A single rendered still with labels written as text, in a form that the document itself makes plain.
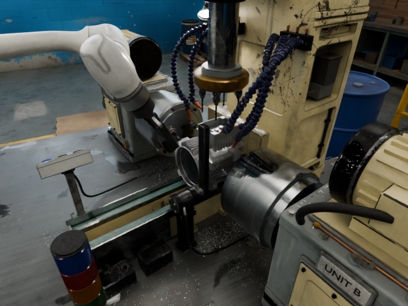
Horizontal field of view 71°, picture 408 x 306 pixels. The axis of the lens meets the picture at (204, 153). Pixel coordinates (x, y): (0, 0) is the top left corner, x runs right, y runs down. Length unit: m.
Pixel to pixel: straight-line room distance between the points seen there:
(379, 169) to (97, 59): 0.65
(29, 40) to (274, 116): 0.78
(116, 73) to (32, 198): 0.79
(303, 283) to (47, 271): 0.78
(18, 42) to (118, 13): 5.55
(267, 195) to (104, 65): 0.52
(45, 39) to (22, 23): 5.40
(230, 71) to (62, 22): 5.55
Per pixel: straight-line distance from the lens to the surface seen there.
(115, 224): 1.06
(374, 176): 0.59
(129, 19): 6.45
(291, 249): 0.72
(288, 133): 1.06
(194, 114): 1.22
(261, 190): 0.77
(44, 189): 1.44
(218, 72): 0.90
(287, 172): 0.79
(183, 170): 1.11
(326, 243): 0.64
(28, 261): 1.17
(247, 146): 1.05
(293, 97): 1.01
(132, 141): 1.40
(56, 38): 0.94
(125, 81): 0.80
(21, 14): 6.31
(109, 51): 0.78
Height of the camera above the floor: 1.62
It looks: 33 degrees down
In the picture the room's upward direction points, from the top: straight up
